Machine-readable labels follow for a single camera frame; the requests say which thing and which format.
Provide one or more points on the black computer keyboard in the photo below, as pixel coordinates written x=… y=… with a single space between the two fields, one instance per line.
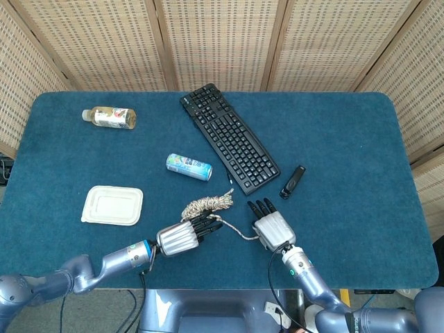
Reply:
x=230 y=138

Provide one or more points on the blue-green drink can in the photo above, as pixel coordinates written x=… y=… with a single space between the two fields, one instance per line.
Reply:
x=189 y=167

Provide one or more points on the woven bamboo screen panel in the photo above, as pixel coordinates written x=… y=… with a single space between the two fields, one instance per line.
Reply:
x=416 y=97
x=222 y=41
x=431 y=201
x=333 y=45
x=24 y=79
x=104 y=41

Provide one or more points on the blue felt table mat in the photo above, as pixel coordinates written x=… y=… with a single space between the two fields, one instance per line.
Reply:
x=347 y=208

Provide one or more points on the plastic tea bottle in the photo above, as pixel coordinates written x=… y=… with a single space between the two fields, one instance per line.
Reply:
x=111 y=118

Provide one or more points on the black USB flash drive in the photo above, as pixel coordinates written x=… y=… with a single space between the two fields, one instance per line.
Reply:
x=293 y=182

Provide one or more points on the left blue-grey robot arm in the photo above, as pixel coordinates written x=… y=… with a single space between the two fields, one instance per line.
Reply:
x=83 y=274

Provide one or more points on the blue-grey robot torso base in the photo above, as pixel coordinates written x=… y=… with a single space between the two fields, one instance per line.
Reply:
x=215 y=312

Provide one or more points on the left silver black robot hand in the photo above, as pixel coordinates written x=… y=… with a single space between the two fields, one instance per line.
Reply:
x=180 y=238

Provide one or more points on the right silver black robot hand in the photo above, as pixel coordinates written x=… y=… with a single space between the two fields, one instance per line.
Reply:
x=275 y=230

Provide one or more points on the white rectangular food container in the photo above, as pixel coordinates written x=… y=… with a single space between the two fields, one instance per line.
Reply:
x=112 y=205

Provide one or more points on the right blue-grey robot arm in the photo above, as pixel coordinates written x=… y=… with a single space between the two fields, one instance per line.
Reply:
x=322 y=295

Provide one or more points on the white power socket strip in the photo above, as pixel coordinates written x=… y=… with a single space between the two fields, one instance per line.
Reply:
x=275 y=312

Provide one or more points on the white shoe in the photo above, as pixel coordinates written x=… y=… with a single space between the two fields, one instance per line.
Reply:
x=309 y=309

